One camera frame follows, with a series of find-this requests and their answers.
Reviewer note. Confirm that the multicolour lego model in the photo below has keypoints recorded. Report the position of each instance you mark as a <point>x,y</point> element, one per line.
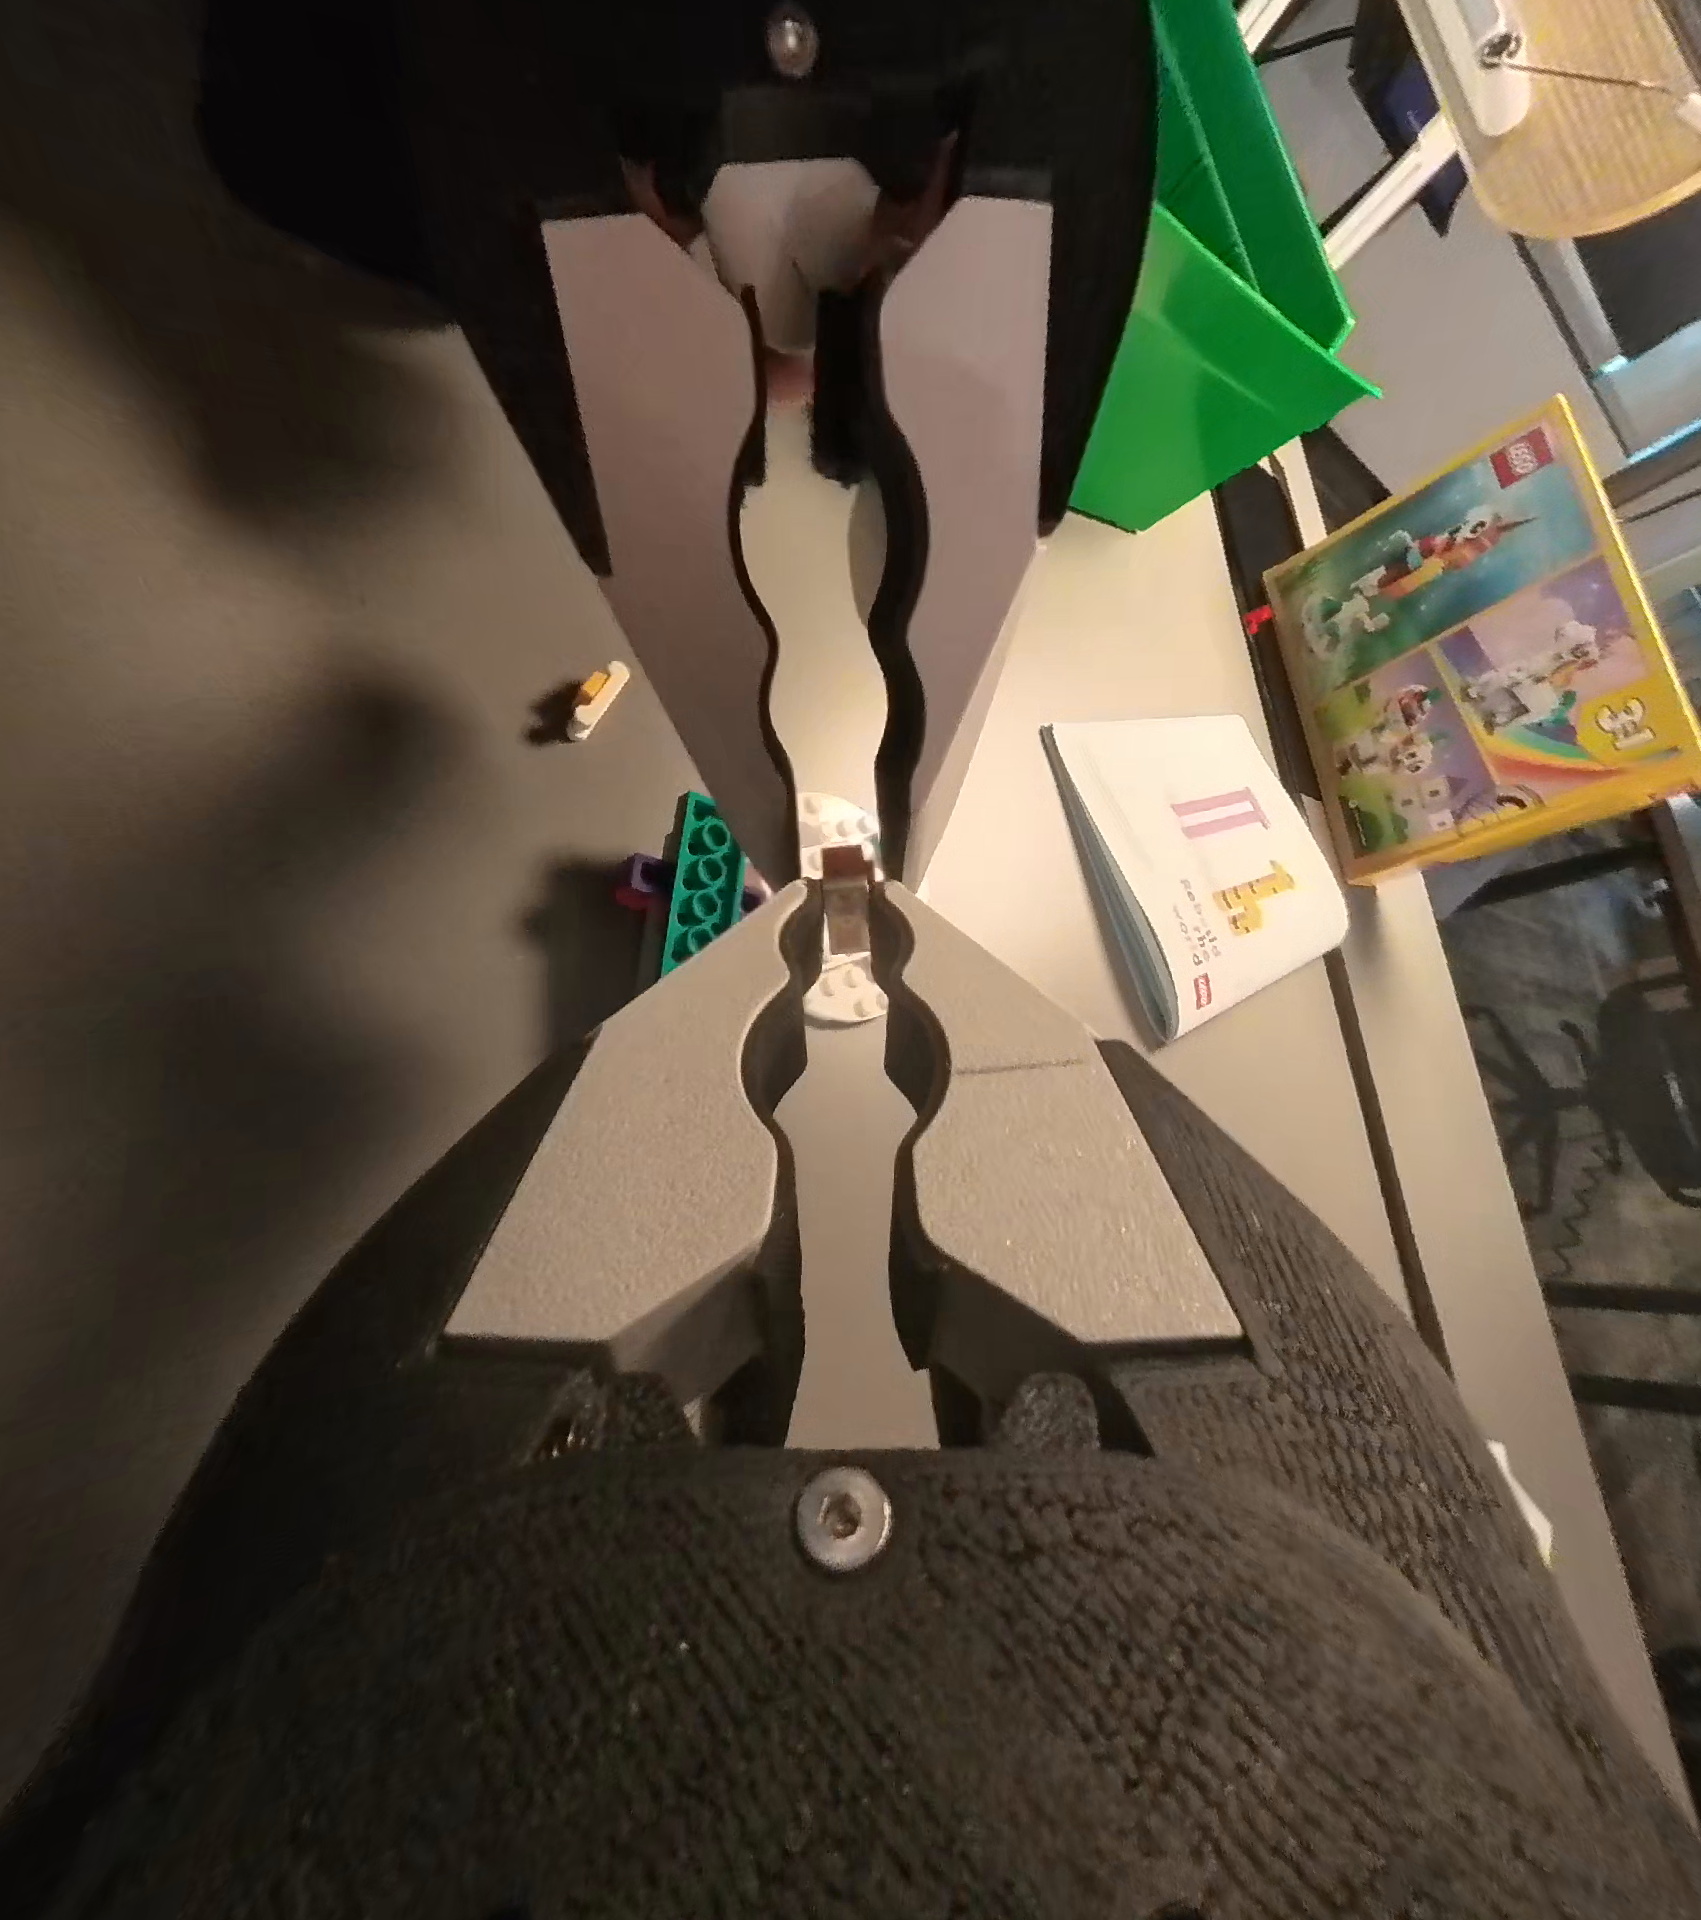
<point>702,885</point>

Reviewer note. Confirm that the yellow lego box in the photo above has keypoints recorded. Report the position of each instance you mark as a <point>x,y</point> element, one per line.
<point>1480,645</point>

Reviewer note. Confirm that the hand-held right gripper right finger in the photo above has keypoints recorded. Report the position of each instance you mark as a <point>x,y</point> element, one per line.
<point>1078,1199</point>

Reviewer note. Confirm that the small white lego plate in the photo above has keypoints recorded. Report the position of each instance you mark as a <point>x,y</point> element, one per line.
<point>846,901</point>

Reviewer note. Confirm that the round white lego plate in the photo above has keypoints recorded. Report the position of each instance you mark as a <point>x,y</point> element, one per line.
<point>853,997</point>

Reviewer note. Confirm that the green plastic bin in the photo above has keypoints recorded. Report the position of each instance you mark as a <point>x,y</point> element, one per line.
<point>1211,331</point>

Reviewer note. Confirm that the black office chair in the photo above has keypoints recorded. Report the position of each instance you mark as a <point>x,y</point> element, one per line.
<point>1661,1081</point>

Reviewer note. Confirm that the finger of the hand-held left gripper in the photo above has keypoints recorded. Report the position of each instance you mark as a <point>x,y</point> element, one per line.
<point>978,420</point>
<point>654,452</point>

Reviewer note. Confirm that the small dark monitor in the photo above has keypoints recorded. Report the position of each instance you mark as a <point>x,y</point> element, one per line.
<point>1399,92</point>

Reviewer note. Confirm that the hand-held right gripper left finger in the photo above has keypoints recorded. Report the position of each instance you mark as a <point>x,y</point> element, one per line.
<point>628,1187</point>

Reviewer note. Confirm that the white instruction booklet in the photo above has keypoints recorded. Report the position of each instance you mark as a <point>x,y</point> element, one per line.
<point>1211,870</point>

